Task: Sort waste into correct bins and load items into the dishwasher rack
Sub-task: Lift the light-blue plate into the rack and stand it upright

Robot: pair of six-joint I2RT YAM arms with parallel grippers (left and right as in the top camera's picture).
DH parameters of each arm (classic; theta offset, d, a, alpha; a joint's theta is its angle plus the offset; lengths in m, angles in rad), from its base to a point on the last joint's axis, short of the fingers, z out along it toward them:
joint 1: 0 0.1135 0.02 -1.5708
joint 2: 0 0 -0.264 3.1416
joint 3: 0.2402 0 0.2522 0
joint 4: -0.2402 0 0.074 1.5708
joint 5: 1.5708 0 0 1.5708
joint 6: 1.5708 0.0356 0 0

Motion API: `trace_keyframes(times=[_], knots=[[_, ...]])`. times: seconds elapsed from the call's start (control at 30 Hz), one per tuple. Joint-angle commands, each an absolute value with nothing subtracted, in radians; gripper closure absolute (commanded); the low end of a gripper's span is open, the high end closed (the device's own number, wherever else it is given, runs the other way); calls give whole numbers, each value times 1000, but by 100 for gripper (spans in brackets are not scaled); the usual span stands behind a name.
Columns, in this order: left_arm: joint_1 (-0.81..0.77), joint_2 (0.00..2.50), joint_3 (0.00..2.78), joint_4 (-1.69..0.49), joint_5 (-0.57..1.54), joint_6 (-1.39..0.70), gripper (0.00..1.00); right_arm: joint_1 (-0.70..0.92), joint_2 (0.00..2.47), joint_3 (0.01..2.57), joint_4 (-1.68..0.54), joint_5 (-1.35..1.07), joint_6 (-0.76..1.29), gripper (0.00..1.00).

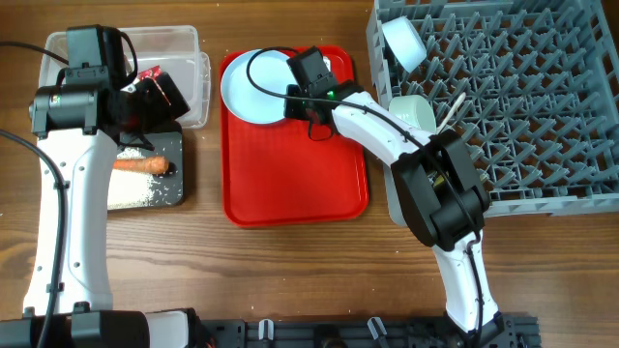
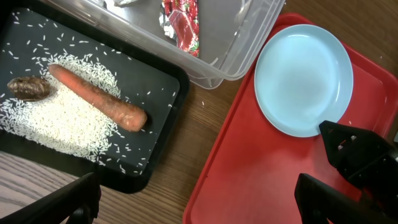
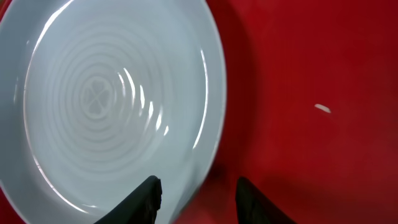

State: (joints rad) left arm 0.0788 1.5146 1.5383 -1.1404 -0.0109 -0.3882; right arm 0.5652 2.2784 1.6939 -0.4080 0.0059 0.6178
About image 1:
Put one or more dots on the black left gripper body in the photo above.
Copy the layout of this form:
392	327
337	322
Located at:
149	107

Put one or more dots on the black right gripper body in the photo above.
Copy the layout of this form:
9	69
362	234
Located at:
297	106

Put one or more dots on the red snack wrapper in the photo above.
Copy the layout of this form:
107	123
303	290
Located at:
151	73

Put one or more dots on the orange carrot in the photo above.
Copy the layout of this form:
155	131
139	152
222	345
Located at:
153	165

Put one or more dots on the light blue plate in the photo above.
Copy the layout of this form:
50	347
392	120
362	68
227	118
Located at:
269	71

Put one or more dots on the white rice pile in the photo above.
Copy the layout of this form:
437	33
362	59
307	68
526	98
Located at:
129	190

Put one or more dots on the mint green bowl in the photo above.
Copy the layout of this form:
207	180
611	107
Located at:
414	110

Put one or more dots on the light blue bowl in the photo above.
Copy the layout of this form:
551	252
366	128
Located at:
405	42

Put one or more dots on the white plastic spoon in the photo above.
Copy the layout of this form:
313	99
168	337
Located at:
456	105

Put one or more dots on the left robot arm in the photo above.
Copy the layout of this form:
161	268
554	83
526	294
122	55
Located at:
69	301

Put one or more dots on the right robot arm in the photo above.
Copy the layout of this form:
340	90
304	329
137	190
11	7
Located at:
440	193

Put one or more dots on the black waste tray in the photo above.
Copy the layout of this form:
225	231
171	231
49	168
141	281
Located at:
167	142

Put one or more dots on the grey dishwasher rack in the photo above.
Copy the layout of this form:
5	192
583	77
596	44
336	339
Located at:
540	117

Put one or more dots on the clear plastic bin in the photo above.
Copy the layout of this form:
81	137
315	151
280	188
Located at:
188	58

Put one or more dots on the red plastic tray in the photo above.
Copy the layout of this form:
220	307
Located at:
289	173

